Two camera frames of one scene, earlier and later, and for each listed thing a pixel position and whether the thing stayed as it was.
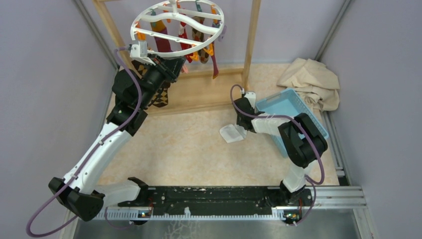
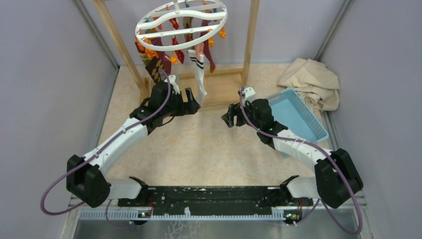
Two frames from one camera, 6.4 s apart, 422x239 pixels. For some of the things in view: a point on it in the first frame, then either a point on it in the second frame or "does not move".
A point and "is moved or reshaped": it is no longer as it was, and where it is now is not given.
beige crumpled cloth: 317,85 does not move
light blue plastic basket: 287,102 does not move
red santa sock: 182,34 -> 179,54
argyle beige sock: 198,34 -> 187,22
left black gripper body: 160,72 -> 177,107
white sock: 232,133 -> 198,64
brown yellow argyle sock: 161,100 is moved or reshaped
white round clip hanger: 175,28 is moved or reshaped
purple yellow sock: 215,70 -> 206,47
